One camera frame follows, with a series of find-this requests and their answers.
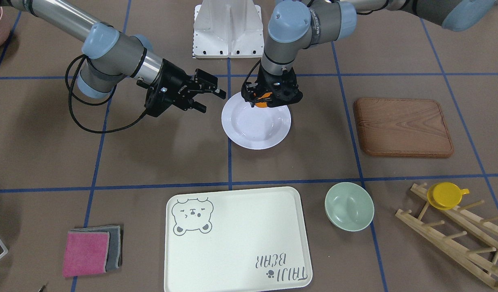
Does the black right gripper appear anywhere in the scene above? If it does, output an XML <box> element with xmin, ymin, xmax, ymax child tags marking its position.
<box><xmin>137</xmin><ymin>59</ymin><xmax>227</xmax><ymax>118</ymax></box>

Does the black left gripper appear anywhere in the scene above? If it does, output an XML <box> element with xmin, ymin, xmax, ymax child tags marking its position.
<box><xmin>241</xmin><ymin>65</ymin><xmax>303</xmax><ymax>108</ymax></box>

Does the orange fruit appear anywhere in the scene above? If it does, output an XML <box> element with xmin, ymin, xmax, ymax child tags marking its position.
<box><xmin>255</xmin><ymin>92</ymin><xmax>273</xmax><ymax>108</ymax></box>

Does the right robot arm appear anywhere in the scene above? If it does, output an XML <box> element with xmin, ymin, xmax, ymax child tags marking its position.
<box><xmin>0</xmin><ymin>0</ymin><xmax>226</xmax><ymax>118</ymax></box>

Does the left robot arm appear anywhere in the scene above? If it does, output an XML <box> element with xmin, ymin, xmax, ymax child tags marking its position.
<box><xmin>241</xmin><ymin>0</ymin><xmax>494</xmax><ymax>107</ymax></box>

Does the brown wooden tray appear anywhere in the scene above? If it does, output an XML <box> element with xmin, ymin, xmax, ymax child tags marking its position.
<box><xmin>353</xmin><ymin>97</ymin><xmax>454</xmax><ymax>158</ymax></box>

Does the cream bear tray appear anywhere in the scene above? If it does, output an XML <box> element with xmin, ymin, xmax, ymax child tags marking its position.
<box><xmin>164</xmin><ymin>186</ymin><xmax>313</xmax><ymax>292</ymax></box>

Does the white round plate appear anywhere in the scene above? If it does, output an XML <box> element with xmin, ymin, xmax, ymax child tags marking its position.
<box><xmin>221</xmin><ymin>92</ymin><xmax>292</xmax><ymax>150</ymax></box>

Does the pale green bowl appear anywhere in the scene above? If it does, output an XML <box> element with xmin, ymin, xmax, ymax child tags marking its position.
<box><xmin>324</xmin><ymin>182</ymin><xmax>375</xmax><ymax>232</ymax></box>

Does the grey folded cloth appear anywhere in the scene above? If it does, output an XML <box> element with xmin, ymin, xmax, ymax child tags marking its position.
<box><xmin>70</xmin><ymin>225</ymin><xmax>121</xmax><ymax>273</ymax></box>

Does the pink folded cloth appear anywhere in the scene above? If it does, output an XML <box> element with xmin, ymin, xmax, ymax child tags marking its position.
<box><xmin>62</xmin><ymin>231</ymin><xmax>110</xmax><ymax>277</ymax></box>

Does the yellow mug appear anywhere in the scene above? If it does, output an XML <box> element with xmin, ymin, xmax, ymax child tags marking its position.
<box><xmin>427</xmin><ymin>182</ymin><xmax>470</xmax><ymax>210</ymax></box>

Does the wooden drying rack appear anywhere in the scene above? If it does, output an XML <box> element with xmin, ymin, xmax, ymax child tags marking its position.
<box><xmin>395</xmin><ymin>183</ymin><xmax>498</xmax><ymax>291</ymax></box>

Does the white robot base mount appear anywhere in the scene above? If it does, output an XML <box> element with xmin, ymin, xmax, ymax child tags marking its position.
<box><xmin>192</xmin><ymin>0</ymin><xmax>264</xmax><ymax>59</ymax></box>

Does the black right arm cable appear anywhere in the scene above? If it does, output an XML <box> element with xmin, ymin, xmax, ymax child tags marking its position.
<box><xmin>65</xmin><ymin>54</ymin><xmax>152</xmax><ymax>134</ymax></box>

